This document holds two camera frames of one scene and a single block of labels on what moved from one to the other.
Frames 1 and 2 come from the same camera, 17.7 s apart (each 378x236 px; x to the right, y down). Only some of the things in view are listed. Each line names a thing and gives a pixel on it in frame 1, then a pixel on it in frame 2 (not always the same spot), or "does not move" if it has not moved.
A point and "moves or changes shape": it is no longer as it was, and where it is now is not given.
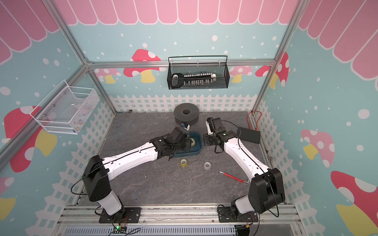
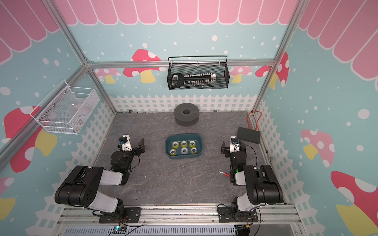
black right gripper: x=206 y=139 → x=227 y=155
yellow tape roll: x=183 y=162 moves or changes shape
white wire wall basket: x=66 y=109 does not move
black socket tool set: x=178 y=79 does not move
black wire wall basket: x=198 y=73 does not move
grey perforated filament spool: x=187 y=112 does not move
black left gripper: x=187 y=148 → x=141 y=144
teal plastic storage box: x=196 y=149 does not move
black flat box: x=249 y=135 does not move
